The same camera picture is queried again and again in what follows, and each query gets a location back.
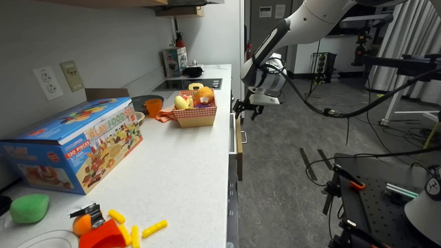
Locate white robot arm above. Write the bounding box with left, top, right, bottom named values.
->
left=234, top=0, right=441, bottom=118

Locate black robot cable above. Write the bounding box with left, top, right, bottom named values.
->
left=260, top=63, right=441, bottom=120

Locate orange toy ball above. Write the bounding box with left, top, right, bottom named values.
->
left=73, top=213, right=92, bottom=235

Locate dark bowl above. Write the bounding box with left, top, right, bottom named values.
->
left=132, top=95, right=164, bottom=113

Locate pineapple plushie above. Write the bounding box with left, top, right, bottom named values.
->
left=192, top=86, right=213, bottom=104

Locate orange toy cup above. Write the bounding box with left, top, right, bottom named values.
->
left=143, top=99, right=162, bottom=118

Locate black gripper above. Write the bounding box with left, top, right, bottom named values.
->
left=232, top=100, right=263, bottom=120

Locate yellow toy fry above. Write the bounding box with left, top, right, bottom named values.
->
left=141, top=220, right=168, bottom=238

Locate white round plate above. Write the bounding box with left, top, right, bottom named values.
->
left=16, top=230, right=78, bottom=248

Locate white wall outlet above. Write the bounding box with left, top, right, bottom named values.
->
left=33, top=66, right=63, bottom=100

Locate yellow plushie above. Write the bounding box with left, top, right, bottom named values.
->
left=173, top=95, right=190, bottom=109

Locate beige wall switch plate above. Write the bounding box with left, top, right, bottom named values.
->
left=59, top=60, right=84, bottom=91

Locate blue toy food box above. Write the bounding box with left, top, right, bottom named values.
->
left=0, top=96, right=143, bottom=194

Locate wooden front white drawer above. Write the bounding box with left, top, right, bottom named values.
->
left=228, top=111, right=246, bottom=180

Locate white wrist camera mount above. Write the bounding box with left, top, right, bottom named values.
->
left=249, top=88, right=279, bottom=106

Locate checkered wicker basket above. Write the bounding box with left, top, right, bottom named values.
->
left=172, top=91, right=217, bottom=128

